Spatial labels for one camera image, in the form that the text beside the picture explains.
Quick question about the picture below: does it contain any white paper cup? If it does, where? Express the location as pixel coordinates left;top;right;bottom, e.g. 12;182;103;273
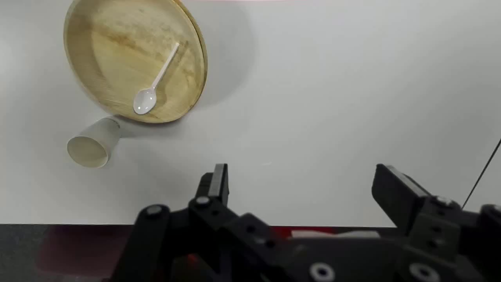
65;114;125;171

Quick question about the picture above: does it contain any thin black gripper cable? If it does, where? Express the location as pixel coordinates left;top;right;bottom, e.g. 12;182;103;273
460;136;501;210

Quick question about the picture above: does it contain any white plastic spoon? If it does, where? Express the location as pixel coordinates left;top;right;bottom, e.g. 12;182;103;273
131;41;181;116

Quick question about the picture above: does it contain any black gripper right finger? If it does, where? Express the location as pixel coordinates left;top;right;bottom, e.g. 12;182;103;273
371;163;435;237

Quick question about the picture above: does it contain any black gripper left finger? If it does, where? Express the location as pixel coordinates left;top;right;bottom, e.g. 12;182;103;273
194;161;231;210

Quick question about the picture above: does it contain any round wooden plate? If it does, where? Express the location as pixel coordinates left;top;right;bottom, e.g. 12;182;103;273
62;0;210;125

